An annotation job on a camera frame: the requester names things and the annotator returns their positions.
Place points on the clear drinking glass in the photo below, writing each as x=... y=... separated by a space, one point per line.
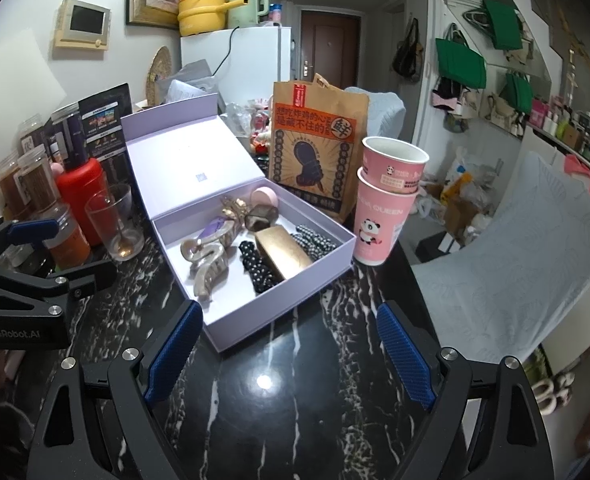
x=110 y=213

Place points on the flower decorated hair clip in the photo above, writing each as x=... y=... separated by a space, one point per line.
x=234 y=208

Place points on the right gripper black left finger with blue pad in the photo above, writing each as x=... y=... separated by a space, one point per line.
x=70 y=440

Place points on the light blue covered chair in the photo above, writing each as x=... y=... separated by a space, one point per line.
x=505 y=292

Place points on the brown entrance door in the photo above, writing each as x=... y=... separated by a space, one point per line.
x=330 y=44

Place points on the lower pink panda cup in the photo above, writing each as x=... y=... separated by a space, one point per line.
x=379 y=219

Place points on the gold rectangular hair clip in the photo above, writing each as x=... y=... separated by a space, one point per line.
x=282 y=251

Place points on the pink round compact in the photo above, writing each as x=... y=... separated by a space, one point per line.
x=264 y=196

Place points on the wall intercom panel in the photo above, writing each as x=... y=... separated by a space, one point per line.
x=82 y=25

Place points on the brown paper food bag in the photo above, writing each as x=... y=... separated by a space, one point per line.
x=316 y=143

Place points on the purple hair clip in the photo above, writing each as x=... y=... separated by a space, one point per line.
x=217 y=229

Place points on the checkered black white scrunchie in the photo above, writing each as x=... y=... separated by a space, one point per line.
x=315 y=245

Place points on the green electric kettle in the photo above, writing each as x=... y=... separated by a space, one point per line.
x=249 y=14

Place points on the upper pink paper cup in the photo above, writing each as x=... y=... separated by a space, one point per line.
x=393 y=165

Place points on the yellow pot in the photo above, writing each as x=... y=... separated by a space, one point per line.
x=198 y=16

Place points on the lavender gift box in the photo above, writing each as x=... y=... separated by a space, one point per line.
x=196 y=181

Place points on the brown spice jar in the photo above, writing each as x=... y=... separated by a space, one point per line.
x=37 y=177

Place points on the orange filled glass jar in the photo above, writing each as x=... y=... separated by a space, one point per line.
x=69 y=248

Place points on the white refrigerator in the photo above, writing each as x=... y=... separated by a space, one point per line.
x=245 y=62

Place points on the green tote bag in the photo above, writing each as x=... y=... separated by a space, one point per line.
x=461 y=64

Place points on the black printed booklet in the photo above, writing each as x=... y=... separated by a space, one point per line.
x=100 y=115

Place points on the pearl white claw clip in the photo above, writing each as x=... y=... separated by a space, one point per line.
x=208 y=263

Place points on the red bottle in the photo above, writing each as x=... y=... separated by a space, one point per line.
x=76 y=187

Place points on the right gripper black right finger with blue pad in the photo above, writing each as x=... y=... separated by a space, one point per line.
x=482 y=420

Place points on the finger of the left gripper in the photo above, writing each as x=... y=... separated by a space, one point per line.
x=79 y=282
x=17 y=233

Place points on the black polka dot scrunchie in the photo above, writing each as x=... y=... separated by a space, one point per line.
x=258 y=268

